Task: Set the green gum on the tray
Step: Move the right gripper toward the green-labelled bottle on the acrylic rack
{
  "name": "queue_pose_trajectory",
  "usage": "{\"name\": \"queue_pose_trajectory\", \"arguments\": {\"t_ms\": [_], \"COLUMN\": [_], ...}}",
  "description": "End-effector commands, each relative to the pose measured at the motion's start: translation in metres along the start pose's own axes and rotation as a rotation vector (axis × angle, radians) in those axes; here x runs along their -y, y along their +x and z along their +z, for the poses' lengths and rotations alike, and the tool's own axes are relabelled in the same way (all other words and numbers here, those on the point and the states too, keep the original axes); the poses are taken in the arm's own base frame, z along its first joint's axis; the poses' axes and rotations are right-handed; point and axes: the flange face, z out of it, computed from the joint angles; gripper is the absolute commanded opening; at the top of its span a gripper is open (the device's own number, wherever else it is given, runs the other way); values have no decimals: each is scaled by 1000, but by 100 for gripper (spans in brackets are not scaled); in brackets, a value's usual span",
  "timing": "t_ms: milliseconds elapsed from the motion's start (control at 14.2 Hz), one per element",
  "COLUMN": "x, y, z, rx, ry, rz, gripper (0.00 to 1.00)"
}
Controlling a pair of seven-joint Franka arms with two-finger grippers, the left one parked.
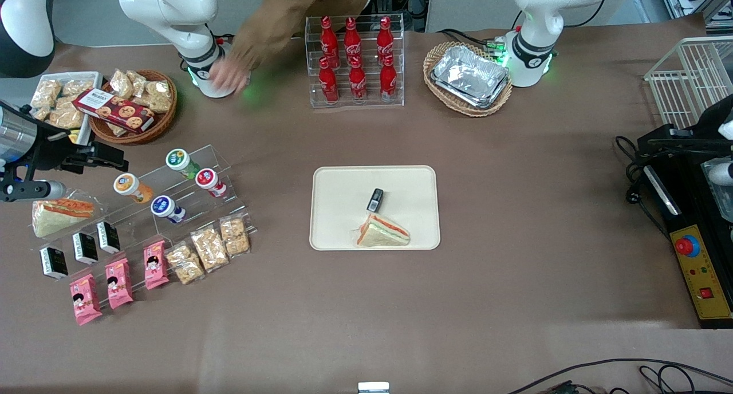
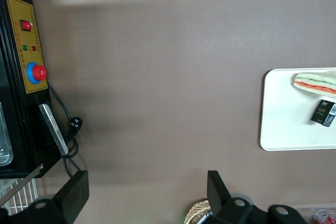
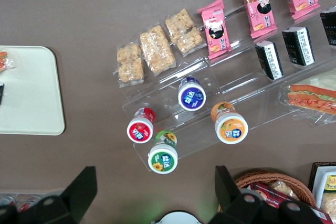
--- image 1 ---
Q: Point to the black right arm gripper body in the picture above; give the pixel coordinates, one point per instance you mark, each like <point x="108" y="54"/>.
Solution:
<point x="50" y="148"/>

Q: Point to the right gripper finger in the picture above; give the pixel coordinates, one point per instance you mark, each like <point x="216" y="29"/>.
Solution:
<point x="97" y="164"/>
<point x="97" y="151"/>

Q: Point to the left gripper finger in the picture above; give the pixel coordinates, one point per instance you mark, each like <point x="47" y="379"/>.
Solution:
<point x="676" y="145"/>
<point x="681" y="134"/>

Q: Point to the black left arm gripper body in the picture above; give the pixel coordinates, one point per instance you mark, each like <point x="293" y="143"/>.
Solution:
<point x="712" y="121"/>

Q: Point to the green gum bottle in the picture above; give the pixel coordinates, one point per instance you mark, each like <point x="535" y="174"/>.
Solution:
<point x="178" y="160"/>

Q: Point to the forearm in brown sleeve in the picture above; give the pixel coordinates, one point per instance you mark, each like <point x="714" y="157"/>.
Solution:
<point x="286" y="10"/>

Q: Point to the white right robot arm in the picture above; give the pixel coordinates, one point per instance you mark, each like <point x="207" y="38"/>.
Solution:
<point x="172" y="10"/>

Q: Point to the orange gum bottle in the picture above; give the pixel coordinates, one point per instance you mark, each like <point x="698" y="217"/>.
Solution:
<point x="127" y="184"/>

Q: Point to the blue gum bottle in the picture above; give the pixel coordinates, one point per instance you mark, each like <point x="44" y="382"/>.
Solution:
<point x="163" y="206"/>

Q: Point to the red gum bottle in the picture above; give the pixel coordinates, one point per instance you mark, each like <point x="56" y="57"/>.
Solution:
<point x="207" y="179"/>

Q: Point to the aluminium foil tray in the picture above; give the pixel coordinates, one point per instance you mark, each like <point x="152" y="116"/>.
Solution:
<point x="469" y="73"/>
<point x="458" y="96"/>

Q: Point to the beige plastic tray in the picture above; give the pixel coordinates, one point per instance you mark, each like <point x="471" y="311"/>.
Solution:
<point x="343" y="211"/>

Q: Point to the person right hand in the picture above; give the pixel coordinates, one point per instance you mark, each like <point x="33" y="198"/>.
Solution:
<point x="229" y="74"/>

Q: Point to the yellow black snack packet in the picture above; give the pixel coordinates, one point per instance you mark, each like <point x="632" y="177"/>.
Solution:
<point x="77" y="137"/>

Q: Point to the clear beige snack bag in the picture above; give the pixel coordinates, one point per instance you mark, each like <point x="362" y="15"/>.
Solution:
<point x="137" y="82"/>
<point x="66" y="117"/>
<point x="116" y="129"/>
<point x="46" y="93"/>
<point x="121" y="83"/>
<point x="77" y="87"/>
<point x="40" y="113"/>
<point x="159" y="96"/>

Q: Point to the red cookie box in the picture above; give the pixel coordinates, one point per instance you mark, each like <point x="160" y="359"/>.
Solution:
<point x="114" y="110"/>

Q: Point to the black yellow control box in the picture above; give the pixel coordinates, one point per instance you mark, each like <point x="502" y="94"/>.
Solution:
<point x="687" y="211"/>

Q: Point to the wrapped triangle sandwich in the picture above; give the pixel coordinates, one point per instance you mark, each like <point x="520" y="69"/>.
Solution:
<point x="381" y="233"/>
<point x="57" y="219"/>

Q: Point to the round brown wicker basket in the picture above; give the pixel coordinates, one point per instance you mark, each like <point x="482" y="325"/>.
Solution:
<point x="163" y="122"/>

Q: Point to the small black box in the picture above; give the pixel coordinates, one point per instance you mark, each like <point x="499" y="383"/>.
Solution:
<point x="108" y="237"/>
<point x="85" y="248"/>
<point x="375" y="200"/>
<point x="54" y="262"/>

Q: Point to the white rectangular bin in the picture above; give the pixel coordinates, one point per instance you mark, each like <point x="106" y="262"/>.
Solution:
<point x="71" y="75"/>

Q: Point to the red emergency stop button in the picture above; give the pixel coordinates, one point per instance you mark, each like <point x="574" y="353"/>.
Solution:
<point x="686" y="246"/>

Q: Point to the clear acrylic stepped stand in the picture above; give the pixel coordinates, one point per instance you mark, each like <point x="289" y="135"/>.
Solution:
<point x="189" y="222"/>

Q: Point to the pink snack packet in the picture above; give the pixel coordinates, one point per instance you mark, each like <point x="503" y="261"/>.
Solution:
<point x="156" y="265"/>
<point x="85" y="299"/>
<point x="118" y="283"/>

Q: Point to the clear brown cracker packet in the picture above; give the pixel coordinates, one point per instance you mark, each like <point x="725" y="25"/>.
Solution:
<point x="186" y="263"/>
<point x="235" y="236"/>
<point x="209" y="249"/>

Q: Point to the red cola bottle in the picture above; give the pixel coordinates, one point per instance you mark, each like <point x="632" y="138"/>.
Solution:
<point x="328" y="85"/>
<point x="385" y="39"/>
<point x="352" y="39"/>
<point x="388" y="82"/>
<point x="357" y="83"/>
<point x="328" y="39"/>

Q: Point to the oval light wicker basket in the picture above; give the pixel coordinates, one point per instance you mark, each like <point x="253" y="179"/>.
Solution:
<point x="435" y="53"/>

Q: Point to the clear acrylic bottle rack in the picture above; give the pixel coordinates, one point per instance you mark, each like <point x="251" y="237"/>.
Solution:
<point x="355" y="102"/>

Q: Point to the small white device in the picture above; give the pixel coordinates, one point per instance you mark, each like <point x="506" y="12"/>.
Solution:
<point x="373" y="387"/>

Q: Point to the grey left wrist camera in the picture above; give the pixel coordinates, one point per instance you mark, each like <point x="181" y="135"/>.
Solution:
<point x="720" y="173"/>

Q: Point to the aluminium frame shelf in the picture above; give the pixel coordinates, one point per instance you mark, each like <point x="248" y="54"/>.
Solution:
<point x="693" y="4"/>

